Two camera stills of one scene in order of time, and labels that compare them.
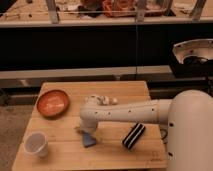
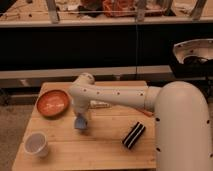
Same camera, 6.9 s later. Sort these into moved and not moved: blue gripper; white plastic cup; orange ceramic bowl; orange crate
Moved: blue gripper
Not moved: orange ceramic bowl; white plastic cup; orange crate
